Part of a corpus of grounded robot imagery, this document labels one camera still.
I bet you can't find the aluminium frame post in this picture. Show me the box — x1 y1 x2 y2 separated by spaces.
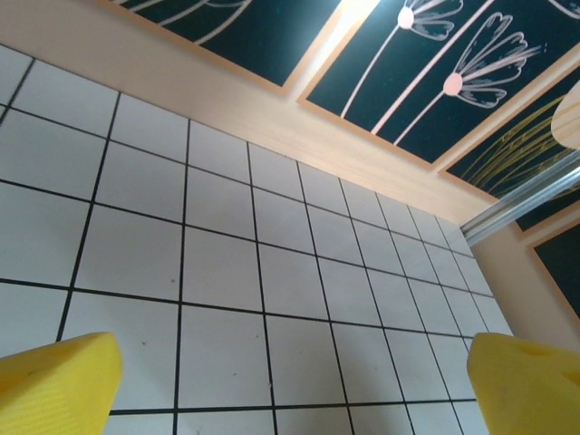
461 152 580 247

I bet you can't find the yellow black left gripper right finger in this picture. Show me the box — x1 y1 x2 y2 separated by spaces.
468 332 580 435

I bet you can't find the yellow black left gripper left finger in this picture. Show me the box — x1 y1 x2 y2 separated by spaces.
0 332 124 435

